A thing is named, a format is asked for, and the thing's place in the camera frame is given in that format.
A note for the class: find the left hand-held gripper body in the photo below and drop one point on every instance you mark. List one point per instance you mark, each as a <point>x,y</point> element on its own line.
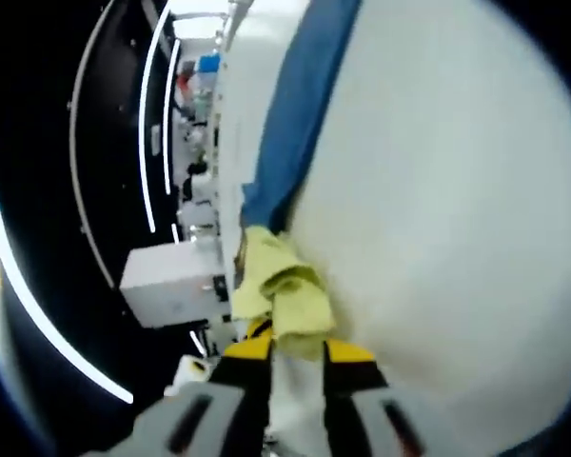
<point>188,371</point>

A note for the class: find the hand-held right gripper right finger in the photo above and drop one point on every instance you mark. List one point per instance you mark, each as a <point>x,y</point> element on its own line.
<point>361,409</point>

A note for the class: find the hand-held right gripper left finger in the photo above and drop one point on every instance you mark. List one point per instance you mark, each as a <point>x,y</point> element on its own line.
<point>219,409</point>

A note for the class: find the yellow garment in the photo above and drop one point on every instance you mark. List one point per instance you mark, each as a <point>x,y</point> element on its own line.
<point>290,300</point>

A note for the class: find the dark brown garment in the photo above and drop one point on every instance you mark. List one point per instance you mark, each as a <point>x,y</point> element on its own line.
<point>241,252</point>

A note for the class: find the blue garment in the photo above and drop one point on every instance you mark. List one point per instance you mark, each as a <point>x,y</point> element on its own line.
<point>304,119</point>

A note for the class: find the white counter cabinets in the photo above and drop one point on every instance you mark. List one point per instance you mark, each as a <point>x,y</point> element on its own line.
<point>204,190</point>

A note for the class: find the wide ceiling light strip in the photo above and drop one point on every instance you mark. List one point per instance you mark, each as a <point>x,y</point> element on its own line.
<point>28,304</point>

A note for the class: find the long ceiling light strip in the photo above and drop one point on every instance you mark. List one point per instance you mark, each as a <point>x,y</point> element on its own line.
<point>167,133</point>
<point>147,143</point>

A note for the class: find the blue bin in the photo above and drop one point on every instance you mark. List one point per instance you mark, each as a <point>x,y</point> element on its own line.
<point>209,65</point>

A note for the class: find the black wall panel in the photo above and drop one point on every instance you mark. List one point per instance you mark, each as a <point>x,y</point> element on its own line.
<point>220,288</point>

